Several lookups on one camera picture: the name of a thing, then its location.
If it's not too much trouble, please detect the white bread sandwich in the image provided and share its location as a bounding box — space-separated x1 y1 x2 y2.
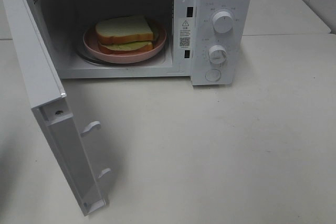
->
95 16 159 54

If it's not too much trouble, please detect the pink round plate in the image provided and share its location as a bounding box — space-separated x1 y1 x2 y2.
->
83 20 167 64

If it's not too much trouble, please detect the white microwave door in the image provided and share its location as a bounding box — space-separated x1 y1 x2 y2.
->
3 0 108 216

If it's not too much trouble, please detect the round white door button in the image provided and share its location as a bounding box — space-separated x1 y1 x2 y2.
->
205 69 221 82

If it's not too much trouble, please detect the lower white microwave knob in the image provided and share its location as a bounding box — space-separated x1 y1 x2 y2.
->
208 45 227 65

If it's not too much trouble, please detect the white microwave knob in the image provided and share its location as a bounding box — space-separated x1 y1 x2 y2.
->
212 10 234 34
208 45 227 65

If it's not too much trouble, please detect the white warning label sticker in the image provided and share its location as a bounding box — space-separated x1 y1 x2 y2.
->
178 17 195 48

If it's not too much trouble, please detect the white microwave oven body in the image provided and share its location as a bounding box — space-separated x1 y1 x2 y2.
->
40 0 250 86

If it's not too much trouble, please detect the upper white microwave knob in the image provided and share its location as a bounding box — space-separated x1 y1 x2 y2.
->
212 10 234 34

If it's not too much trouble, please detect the glass microwave turntable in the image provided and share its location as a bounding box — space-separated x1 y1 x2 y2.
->
74 37 171 66

